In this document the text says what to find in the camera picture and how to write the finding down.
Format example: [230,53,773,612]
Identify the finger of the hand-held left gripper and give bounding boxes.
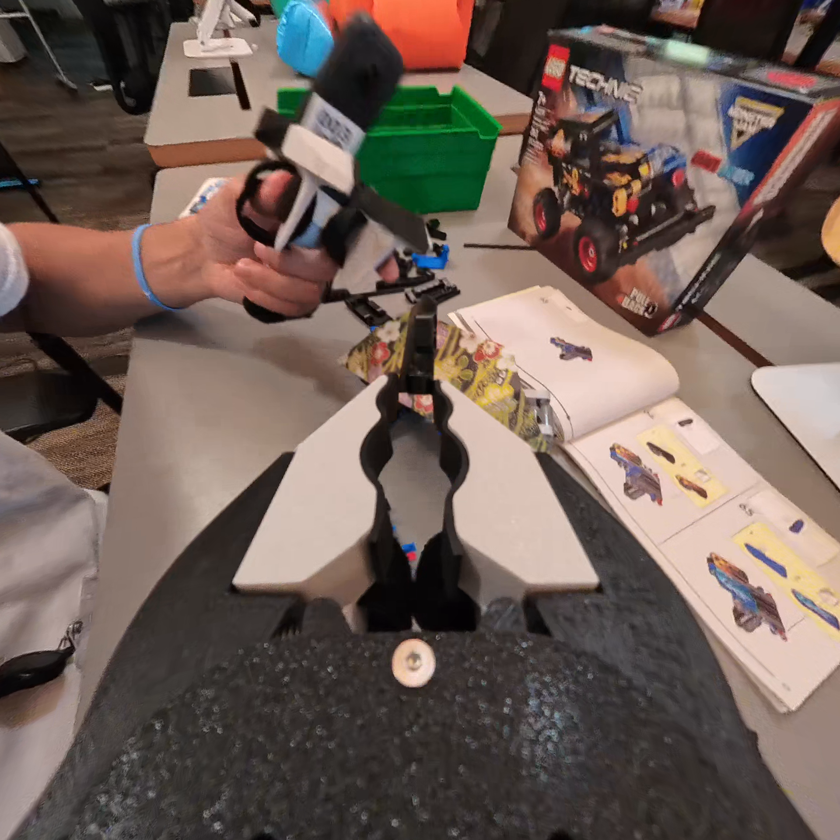
[354,185,431,254]
[328,213,403,280]

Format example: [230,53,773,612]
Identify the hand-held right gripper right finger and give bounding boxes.
[415,381,601,632]

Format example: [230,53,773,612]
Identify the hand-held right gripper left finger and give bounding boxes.
[233,374,414,632]

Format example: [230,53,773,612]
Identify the black lego beam piece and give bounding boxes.
[399,295,438,396]

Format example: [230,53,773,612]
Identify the person's left forearm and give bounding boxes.
[7,220,198,339]

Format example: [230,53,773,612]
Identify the black lego plate piece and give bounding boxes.
[404,278,461,305]
[344,295,395,329]

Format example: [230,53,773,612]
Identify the lego instruction booklet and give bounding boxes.
[449,285,840,714]

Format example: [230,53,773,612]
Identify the lego monster truck box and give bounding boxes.
[507,26,840,337]

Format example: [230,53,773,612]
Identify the person's left hand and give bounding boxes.
[190,171,403,319]

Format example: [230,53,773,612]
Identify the light blue rounded object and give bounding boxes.
[276,0,337,77]

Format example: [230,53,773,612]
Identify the green plastic bin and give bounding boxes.
[277,85,501,215]

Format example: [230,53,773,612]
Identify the orange rounded object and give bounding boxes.
[327,0,475,71]

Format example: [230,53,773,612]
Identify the white stand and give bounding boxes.
[183,0,258,59]

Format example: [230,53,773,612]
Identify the black square pad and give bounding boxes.
[188,67,238,98]

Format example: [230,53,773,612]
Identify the floral patterned sheet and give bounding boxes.
[340,314,567,454]

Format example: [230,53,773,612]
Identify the white and blue packet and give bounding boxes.
[178,176,232,219]

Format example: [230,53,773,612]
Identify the blue wristband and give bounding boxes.
[130,223,186,311]

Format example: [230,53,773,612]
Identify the person's light grey clothing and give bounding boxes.
[0,432,110,840]

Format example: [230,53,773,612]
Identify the black chair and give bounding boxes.
[0,141,124,444]

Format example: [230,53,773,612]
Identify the white flat object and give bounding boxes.
[751,363,840,491]

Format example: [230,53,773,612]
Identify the black key fob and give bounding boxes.
[0,620,84,698]

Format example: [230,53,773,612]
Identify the person's white sleeve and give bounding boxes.
[0,223,31,317]

